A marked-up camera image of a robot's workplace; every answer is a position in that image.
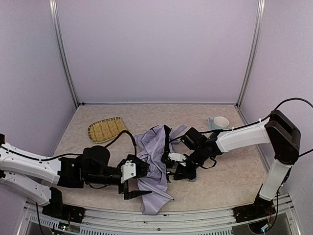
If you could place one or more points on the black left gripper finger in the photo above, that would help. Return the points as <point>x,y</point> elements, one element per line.
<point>135,193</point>
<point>139,164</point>

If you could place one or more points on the light blue mug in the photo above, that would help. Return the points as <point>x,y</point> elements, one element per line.
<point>218,122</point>

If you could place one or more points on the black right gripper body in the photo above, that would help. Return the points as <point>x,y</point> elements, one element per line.
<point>185,169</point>

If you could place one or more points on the right aluminium corner post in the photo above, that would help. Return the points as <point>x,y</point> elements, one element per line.
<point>252,53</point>

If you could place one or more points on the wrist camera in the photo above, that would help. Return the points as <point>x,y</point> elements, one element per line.
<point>169,159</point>
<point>128,170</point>

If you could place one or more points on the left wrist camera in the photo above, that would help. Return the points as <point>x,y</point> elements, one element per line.
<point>128,170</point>

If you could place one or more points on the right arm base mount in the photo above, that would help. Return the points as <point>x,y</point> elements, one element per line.
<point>254,211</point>

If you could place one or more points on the woven bamboo tray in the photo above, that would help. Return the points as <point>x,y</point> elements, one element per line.
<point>105,130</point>

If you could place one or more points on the left aluminium corner post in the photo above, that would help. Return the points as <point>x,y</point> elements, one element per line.
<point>62,52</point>

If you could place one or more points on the aluminium corner post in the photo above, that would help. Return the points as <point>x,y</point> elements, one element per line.
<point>62,52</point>
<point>252,53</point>

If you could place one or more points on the lilac folding umbrella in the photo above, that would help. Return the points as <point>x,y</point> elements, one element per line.
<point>152,144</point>

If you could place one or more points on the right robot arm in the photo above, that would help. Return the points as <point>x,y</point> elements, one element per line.
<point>276,130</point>

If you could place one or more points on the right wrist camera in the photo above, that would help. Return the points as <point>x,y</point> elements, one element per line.
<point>169,159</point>

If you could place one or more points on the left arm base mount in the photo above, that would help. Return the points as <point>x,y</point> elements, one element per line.
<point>65,212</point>

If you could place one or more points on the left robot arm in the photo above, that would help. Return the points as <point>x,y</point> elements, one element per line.
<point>19,169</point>

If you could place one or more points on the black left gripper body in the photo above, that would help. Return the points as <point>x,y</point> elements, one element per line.
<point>122,187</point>

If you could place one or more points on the aluminium front rail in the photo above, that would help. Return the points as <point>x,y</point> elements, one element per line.
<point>220,221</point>

